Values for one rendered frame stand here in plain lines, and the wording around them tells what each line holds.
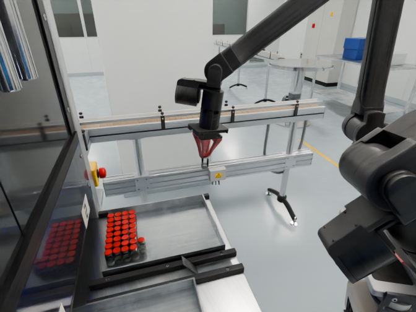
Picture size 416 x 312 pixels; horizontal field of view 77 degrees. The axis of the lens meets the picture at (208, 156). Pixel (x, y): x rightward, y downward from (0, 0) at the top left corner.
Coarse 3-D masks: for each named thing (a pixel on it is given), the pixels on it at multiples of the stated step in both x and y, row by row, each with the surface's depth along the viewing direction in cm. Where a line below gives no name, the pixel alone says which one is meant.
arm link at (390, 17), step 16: (384, 0) 56; (400, 0) 56; (384, 16) 57; (400, 16) 57; (368, 32) 61; (384, 32) 58; (368, 48) 61; (384, 48) 59; (368, 64) 61; (384, 64) 61; (368, 80) 62; (384, 80) 62; (368, 96) 64; (352, 112) 71; (368, 112) 63; (368, 128) 64
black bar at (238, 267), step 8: (240, 264) 71; (208, 272) 69; (216, 272) 69; (224, 272) 69; (232, 272) 70; (240, 272) 71; (168, 280) 67; (176, 280) 67; (200, 280) 68; (208, 280) 69; (136, 288) 65; (144, 288) 65; (112, 296) 63
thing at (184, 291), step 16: (160, 288) 64; (176, 288) 66; (192, 288) 67; (96, 304) 60; (112, 304) 62; (128, 304) 63; (144, 304) 63; (160, 304) 63; (176, 304) 63; (192, 304) 63
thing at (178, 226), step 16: (128, 208) 92; (144, 208) 93; (160, 208) 95; (176, 208) 96; (192, 208) 96; (208, 208) 90; (144, 224) 88; (160, 224) 88; (176, 224) 88; (192, 224) 88; (208, 224) 88; (160, 240) 82; (176, 240) 82; (192, 240) 82; (208, 240) 82; (144, 256) 76; (160, 256) 76; (176, 256) 73; (192, 256) 74; (112, 272) 69
